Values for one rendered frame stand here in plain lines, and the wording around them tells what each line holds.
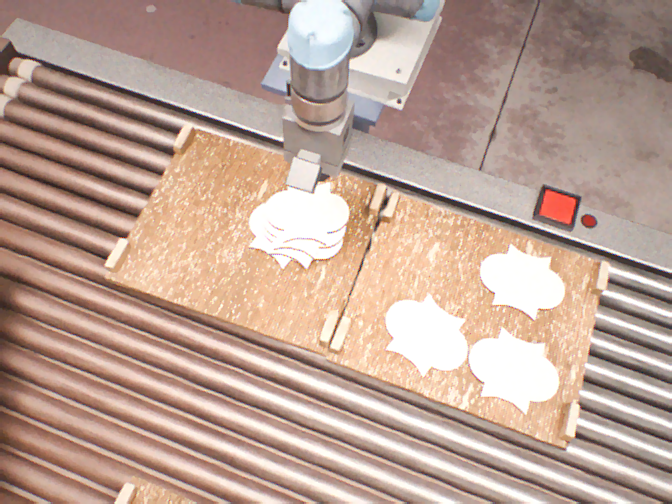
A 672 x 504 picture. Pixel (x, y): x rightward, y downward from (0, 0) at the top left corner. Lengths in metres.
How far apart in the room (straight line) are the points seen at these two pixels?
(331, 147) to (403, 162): 0.41
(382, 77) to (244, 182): 0.37
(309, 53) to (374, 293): 0.50
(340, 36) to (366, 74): 0.62
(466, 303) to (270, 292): 0.34
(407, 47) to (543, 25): 1.62
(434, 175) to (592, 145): 1.43
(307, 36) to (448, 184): 0.60
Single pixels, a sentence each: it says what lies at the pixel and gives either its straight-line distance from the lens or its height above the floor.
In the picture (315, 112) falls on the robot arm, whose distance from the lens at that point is 0.86.
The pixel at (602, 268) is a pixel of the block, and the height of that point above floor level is 0.96.
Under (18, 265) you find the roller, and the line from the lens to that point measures 1.28.
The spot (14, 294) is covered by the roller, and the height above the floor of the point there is 0.92.
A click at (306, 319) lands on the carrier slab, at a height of 0.94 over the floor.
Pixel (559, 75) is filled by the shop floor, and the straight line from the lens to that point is 2.85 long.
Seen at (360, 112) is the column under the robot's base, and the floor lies 0.87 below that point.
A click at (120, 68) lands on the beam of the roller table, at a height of 0.91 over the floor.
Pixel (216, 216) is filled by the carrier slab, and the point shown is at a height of 0.94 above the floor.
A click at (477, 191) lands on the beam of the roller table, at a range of 1.30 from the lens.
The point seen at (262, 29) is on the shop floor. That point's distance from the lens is 2.83.
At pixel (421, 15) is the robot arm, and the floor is 1.11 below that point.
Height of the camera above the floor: 1.98
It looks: 63 degrees down
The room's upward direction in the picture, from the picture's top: 4 degrees clockwise
